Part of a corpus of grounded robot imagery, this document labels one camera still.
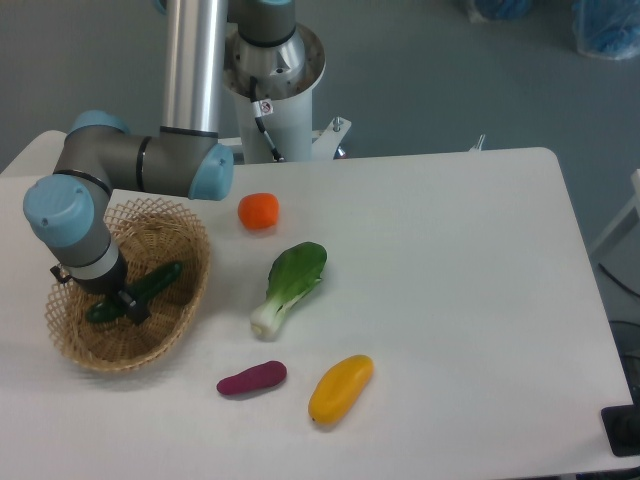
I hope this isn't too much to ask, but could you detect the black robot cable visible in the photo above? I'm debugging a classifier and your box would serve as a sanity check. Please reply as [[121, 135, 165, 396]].
[[248, 77, 286, 164]]

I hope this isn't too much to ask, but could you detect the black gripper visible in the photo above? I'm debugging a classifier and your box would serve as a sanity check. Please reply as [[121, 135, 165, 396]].
[[50, 251, 150, 325]]

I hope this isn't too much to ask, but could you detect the green cucumber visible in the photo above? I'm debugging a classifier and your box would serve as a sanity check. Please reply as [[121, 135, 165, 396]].
[[85, 261, 183, 324]]

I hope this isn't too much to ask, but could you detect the white furniture leg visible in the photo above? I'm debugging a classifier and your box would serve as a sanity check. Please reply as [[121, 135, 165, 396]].
[[588, 170, 639, 262]]

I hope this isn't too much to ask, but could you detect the orange tomato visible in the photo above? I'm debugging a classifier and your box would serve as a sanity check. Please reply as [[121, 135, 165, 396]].
[[237, 192, 280, 231]]

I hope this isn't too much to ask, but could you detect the black device at edge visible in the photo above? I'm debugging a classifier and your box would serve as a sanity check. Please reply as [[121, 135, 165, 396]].
[[601, 405, 639, 457]]

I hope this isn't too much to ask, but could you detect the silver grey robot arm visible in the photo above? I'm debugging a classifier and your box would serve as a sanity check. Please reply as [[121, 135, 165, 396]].
[[23, 1, 296, 324]]

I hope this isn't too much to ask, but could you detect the woven wicker basket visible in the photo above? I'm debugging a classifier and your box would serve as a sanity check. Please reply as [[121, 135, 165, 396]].
[[45, 198, 211, 372]]

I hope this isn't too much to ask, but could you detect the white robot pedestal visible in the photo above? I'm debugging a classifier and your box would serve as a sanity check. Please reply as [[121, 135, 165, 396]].
[[223, 24, 351, 164]]

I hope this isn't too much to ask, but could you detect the white chair armrest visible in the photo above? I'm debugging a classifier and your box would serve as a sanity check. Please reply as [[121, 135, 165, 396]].
[[1, 130, 66, 178]]

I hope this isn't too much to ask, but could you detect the green bok choy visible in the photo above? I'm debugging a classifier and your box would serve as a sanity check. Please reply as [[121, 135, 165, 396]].
[[250, 241, 328, 340]]

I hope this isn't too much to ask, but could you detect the yellow mango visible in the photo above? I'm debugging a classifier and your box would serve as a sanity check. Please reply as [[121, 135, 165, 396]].
[[308, 354, 375, 426]]

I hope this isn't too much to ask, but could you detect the blue plastic bag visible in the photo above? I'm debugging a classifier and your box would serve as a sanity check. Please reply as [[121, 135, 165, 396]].
[[572, 0, 639, 61]]

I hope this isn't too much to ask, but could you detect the purple sweet potato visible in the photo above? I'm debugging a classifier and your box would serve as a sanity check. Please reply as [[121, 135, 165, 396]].
[[216, 360, 288, 396]]

